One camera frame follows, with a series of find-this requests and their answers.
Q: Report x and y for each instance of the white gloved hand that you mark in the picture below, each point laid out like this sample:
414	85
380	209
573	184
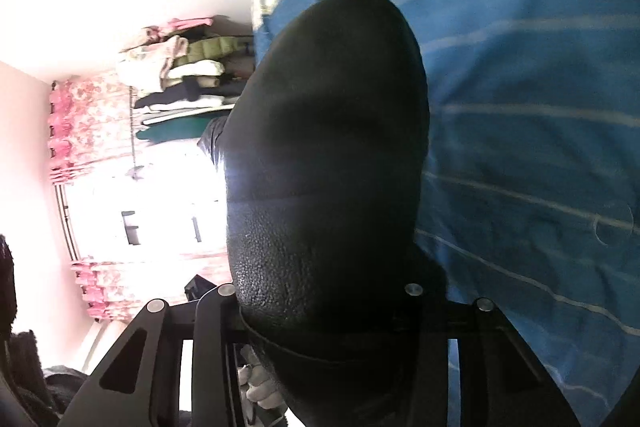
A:
262	403

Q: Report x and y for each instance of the black leather jacket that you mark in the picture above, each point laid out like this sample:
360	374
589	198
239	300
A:
323	156

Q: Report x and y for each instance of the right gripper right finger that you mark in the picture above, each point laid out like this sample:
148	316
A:
501	380

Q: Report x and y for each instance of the blue striped plaid bedsheet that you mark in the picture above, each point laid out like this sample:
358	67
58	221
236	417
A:
530	192

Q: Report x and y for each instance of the clothes rack with garments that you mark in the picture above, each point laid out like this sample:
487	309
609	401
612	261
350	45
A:
179	73

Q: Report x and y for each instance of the pink floral curtain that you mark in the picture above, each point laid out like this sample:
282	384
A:
140	200

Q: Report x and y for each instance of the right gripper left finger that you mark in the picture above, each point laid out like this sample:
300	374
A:
137	383

